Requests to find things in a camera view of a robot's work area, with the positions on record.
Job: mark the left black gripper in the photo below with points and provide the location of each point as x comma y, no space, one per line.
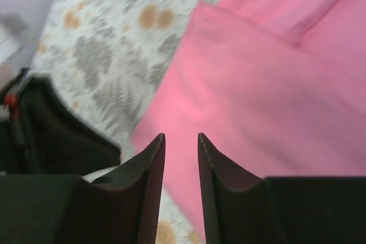
48,138

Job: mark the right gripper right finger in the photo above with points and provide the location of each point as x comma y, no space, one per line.
240,207

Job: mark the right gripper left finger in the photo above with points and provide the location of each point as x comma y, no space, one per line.
121,206

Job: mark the pink t shirt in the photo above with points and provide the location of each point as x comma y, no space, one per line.
276,85

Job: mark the floral patterned table mat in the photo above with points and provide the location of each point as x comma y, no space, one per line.
107,57

